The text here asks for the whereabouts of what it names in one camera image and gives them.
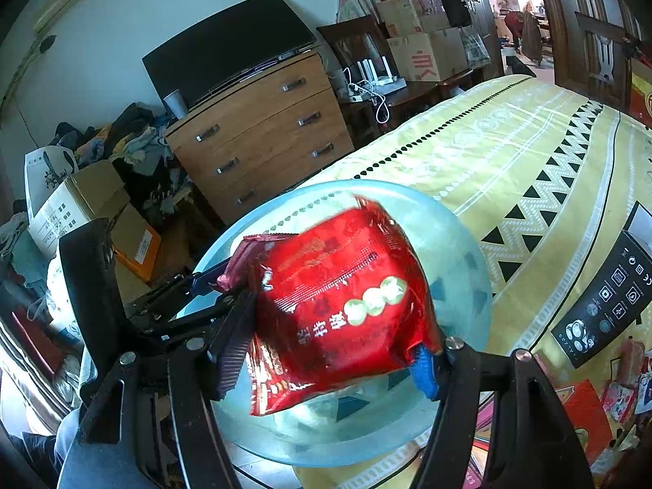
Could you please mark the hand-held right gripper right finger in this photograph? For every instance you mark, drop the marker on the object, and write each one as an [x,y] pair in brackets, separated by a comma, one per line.
[423,372]

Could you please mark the black product box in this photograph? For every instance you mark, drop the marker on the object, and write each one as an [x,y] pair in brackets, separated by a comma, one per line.
[606,295]

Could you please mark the open cardboard box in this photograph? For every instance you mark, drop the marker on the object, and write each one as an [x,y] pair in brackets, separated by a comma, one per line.
[76,203]

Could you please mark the grey paper cup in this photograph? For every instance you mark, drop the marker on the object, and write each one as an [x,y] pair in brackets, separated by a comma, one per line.
[175,104]

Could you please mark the clear plastic bag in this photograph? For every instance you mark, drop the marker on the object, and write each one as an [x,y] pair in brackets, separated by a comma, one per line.
[474,47]

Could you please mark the yellow printed blanket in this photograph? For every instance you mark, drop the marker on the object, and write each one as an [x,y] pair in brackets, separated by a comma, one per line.
[509,163]

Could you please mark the person's trouser leg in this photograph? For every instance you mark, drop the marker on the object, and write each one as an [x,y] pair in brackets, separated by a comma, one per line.
[66,443]

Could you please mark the wooden dresser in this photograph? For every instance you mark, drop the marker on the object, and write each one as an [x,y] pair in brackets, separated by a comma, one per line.
[254,142]

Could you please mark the pile of dark clothes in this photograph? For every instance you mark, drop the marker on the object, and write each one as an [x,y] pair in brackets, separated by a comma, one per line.
[142,163]

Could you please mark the white power strip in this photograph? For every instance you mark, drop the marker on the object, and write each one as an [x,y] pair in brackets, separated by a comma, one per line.
[355,96]

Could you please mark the red gift box gold emblem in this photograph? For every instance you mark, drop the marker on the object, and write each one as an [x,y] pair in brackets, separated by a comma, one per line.
[643,97]

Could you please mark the white router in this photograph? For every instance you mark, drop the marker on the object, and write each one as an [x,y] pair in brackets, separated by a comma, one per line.
[377,74]

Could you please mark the dark wooden chair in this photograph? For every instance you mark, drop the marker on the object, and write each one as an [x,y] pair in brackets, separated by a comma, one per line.
[356,40]

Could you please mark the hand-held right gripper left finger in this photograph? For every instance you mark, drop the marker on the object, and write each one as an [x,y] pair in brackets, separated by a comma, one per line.
[232,351]

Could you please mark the red yellow snack box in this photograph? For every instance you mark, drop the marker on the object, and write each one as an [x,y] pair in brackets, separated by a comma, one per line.
[586,412]

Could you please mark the orange flat box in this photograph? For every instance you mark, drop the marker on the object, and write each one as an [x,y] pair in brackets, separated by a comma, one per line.
[135,244]

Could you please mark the dark red snack packet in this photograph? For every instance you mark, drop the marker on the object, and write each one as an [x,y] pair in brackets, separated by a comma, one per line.
[239,265]

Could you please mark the white door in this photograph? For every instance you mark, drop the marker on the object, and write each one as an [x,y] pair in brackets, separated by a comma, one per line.
[473,0]

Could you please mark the pile of assorted snack packets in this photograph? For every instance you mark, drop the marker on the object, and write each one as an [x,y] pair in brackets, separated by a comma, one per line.
[626,397]

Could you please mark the white paper bag black print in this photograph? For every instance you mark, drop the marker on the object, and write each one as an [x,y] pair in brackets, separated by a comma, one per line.
[48,173]

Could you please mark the dark wooden desk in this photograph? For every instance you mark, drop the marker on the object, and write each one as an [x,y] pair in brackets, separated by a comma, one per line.
[423,97]

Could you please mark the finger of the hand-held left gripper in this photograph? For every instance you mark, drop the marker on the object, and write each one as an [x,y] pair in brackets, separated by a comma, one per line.
[203,277]
[203,316]

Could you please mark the black television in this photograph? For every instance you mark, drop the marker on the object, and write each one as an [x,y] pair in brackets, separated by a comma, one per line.
[229,46]

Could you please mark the red snack packet green circles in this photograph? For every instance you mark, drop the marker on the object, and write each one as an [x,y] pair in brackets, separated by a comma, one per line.
[346,295]

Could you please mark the clear plastic bowl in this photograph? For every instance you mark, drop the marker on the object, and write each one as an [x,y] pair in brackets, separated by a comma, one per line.
[458,265]

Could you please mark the cardboard box red print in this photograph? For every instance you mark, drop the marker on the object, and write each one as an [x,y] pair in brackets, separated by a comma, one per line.
[428,56]

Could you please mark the small cardboard box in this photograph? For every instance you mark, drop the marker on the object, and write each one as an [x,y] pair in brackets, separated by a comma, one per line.
[407,15]

